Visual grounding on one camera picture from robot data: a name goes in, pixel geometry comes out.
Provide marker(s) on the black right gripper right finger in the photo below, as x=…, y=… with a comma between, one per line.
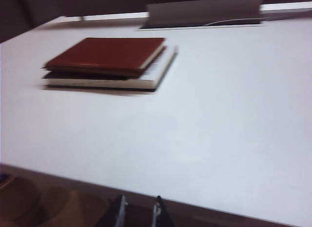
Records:
x=162, y=217

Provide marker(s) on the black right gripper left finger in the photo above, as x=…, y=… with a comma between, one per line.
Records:
x=117, y=214

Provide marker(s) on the red hardcover book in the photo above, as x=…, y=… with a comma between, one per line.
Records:
x=104, y=53

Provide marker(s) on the black book with white pages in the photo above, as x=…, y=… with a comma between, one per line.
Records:
x=136, y=83

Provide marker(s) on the grey fabric desk divider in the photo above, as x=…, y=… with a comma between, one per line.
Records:
x=73, y=2

